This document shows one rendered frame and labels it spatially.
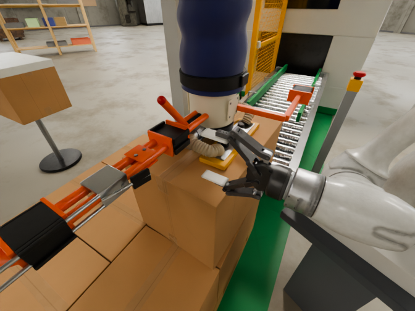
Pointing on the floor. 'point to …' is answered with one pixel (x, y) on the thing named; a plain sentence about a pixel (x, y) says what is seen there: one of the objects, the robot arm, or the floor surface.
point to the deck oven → (150, 12)
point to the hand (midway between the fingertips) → (207, 155)
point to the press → (126, 18)
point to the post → (354, 85)
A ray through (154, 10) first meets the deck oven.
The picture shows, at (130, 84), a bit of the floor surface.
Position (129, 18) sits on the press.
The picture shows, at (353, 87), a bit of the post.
